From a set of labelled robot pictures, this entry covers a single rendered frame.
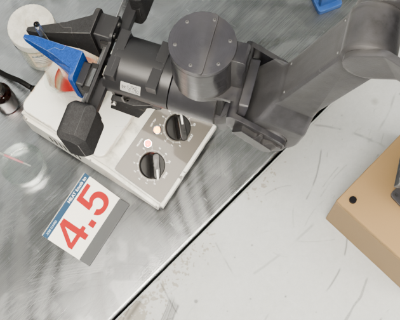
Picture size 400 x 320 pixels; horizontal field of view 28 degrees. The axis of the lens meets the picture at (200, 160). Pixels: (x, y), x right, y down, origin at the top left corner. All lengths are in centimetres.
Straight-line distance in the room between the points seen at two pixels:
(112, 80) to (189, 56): 11
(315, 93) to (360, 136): 38
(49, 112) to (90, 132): 22
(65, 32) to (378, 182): 38
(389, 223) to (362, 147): 16
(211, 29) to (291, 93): 8
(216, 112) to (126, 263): 31
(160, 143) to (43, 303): 24
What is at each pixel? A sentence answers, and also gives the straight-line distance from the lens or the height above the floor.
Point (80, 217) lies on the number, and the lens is 98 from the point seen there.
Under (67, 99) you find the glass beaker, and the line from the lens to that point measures 90.
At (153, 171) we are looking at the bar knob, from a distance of 94.
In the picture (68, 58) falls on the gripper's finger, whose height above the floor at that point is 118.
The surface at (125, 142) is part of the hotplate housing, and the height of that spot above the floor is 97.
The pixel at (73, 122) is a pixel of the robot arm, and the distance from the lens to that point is 73.
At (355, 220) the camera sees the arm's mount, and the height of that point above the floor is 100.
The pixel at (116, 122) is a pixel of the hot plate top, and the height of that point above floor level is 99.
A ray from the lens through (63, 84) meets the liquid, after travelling 92.
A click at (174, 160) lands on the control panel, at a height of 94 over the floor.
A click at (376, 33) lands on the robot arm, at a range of 57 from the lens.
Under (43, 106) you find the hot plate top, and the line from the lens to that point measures 95.
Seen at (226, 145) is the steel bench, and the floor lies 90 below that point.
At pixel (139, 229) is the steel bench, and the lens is 99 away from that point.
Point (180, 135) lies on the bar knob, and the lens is 95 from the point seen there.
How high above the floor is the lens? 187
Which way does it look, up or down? 75 degrees down
